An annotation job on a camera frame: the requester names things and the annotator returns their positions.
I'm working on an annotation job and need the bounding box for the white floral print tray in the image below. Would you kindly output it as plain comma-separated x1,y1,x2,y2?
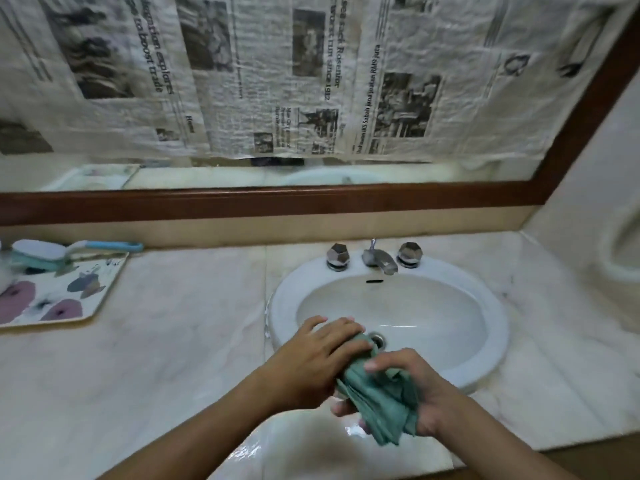
0,252,130,329

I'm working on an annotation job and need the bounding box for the person's left hand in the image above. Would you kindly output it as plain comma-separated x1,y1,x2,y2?
256,316,375,413

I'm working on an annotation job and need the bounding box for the green cleaning cloth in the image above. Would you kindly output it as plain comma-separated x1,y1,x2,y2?
334,332,422,447

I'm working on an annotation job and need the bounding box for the newspaper sheet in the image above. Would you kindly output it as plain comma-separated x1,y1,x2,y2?
174,0,362,161
350,0,640,163
0,0,212,156

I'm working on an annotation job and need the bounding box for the person's left forearm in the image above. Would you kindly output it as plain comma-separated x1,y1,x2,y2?
97,371,281,480

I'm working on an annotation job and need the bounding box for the white oval sink basin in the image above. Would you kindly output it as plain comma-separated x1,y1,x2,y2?
269,256,511,395

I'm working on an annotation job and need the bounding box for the person's right hand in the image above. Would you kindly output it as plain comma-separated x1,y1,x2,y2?
331,348,470,440

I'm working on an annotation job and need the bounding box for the chrome faucet spout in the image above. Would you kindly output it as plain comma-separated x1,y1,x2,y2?
362,238,400,276

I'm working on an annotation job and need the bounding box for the blue handled scrub brush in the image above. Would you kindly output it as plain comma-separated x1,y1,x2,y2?
10,239,145,273

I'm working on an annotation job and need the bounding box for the chrome faceted tap knob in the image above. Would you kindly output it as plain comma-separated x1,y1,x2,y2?
397,241,425,269
326,243,351,272

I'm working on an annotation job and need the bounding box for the person's right forearm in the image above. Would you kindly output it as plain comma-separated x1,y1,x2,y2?
434,390,568,480

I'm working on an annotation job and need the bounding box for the wooden framed wall mirror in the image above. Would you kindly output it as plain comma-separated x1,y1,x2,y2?
0,0,640,228

